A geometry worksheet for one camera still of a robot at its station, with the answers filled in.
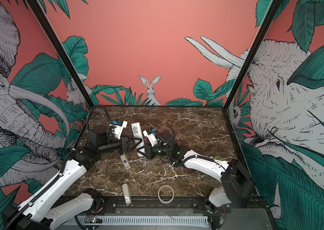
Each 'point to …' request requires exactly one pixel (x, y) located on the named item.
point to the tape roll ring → (167, 201)
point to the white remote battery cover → (127, 193)
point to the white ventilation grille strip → (187, 220)
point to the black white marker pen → (124, 159)
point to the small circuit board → (94, 219)
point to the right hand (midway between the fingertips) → (136, 150)
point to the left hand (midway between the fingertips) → (136, 138)
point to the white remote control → (136, 133)
